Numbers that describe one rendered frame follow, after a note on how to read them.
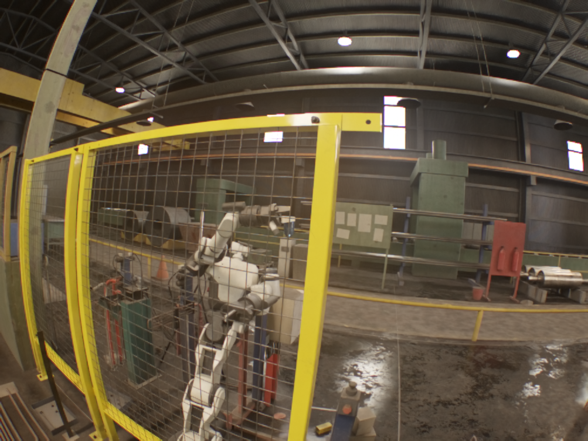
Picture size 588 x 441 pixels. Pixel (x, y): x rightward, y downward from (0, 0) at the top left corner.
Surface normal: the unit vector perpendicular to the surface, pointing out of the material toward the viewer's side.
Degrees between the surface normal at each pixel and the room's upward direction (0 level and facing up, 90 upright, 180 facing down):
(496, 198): 90
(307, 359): 90
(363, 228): 90
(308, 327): 90
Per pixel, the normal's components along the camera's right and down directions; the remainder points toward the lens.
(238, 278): 0.35, -0.37
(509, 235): -0.33, -0.01
